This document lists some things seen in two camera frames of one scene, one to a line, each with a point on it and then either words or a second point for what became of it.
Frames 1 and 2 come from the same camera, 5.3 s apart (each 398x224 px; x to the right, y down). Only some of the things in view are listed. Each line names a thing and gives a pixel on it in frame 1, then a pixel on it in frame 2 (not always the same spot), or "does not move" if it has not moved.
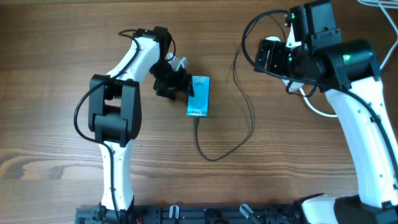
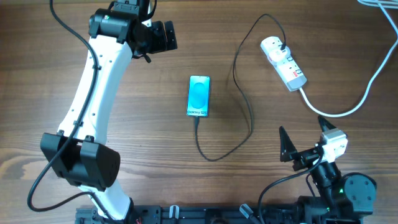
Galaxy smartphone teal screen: (199, 104) does not move
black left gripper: (180, 84) -> (160, 44)
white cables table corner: (382, 4) does not move
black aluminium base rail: (194, 214) does not move
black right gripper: (278, 50) -> (305, 157)
